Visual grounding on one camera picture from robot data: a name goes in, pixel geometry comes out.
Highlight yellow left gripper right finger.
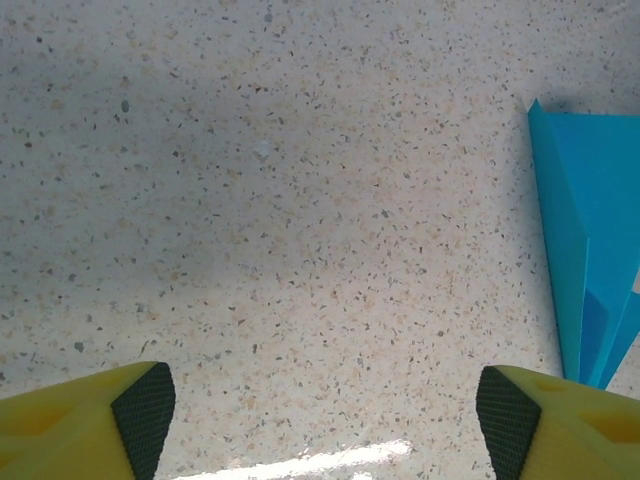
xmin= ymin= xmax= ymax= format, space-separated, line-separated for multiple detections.
xmin=474 ymin=364 xmax=640 ymax=480

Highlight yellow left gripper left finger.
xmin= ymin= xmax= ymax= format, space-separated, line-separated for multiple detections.
xmin=0 ymin=360 xmax=176 ymax=480

